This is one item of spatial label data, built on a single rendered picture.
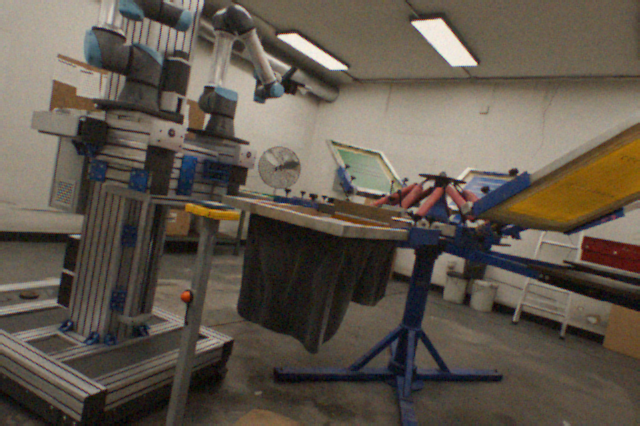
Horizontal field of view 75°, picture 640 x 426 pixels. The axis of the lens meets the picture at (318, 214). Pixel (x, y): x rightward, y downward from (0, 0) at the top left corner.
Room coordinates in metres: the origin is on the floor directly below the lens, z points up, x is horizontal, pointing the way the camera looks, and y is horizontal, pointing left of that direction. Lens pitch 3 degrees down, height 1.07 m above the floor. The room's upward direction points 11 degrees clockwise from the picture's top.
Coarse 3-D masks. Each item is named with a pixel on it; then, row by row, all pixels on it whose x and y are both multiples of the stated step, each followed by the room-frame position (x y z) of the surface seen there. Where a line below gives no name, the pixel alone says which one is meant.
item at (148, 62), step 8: (136, 48) 1.57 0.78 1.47; (144, 48) 1.57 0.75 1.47; (152, 48) 1.59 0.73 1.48; (128, 56) 1.53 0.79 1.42; (136, 56) 1.55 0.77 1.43; (144, 56) 1.57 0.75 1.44; (152, 56) 1.58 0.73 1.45; (160, 56) 1.62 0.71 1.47; (128, 64) 1.54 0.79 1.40; (136, 64) 1.55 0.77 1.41; (144, 64) 1.57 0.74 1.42; (152, 64) 1.59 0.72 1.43; (160, 64) 1.62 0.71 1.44; (128, 72) 1.56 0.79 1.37; (136, 72) 1.57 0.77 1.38; (144, 72) 1.57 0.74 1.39; (152, 72) 1.59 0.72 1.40; (160, 72) 1.64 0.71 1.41; (144, 80) 1.57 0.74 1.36; (152, 80) 1.60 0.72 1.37
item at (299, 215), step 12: (228, 204) 1.60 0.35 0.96; (240, 204) 1.56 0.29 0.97; (252, 204) 1.52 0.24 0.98; (264, 204) 1.52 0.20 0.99; (276, 204) 1.82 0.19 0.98; (288, 204) 1.90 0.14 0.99; (276, 216) 1.44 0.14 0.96; (288, 216) 1.41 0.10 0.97; (300, 216) 1.38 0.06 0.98; (312, 216) 1.38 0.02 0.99; (324, 216) 2.12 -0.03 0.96; (312, 228) 1.34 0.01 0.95; (324, 228) 1.32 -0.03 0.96; (336, 228) 1.29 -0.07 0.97; (348, 228) 1.30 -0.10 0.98; (360, 228) 1.35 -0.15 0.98; (372, 228) 1.42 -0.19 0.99; (384, 228) 1.52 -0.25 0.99
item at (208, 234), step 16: (192, 208) 1.35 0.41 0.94; (208, 208) 1.33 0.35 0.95; (208, 224) 1.36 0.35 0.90; (208, 240) 1.36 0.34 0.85; (208, 256) 1.37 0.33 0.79; (208, 272) 1.38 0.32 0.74; (192, 288) 1.37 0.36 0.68; (192, 304) 1.34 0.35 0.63; (192, 320) 1.36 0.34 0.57; (192, 336) 1.37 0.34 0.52; (192, 352) 1.38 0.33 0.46; (176, 368) 1.38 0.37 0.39; (176, 384) 1.37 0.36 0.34; (176, 400) 1.36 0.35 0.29; (176, 416) 1.36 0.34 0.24
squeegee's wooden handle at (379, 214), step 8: (336, 200) 2.01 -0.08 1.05; (344, 200) 1.99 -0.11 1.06; (336, 208) 2.01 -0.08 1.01; (344, 208) 1.98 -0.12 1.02; (352, 208) 1.96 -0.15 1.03; (360, 208) 1.93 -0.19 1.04; (368, 208) 1.90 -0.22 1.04; (376, 208) 1.88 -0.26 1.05; (384, 208) 1.86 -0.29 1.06; (360, 216) 1.92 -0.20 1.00; (368, 216) 1.90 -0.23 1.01; (376, 216) 1.88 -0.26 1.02; (384, 216) 1.85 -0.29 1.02; (392, 216) 1.83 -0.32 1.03; (400, 216) 1.83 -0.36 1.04
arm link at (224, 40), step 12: (216, 24) 2.14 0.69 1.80; (216, 36) 2.15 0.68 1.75; (228, 36) 2.14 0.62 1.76; (216, 48) 2.14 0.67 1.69; (228, 48) 2.15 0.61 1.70; (216, 60) 2.13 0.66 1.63; (228, 60) 2.17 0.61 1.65; (216, 72) 2.13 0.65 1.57; (216, 84) 2.13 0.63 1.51; (204, 96) 2.13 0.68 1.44; (204, 108) 2.14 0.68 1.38
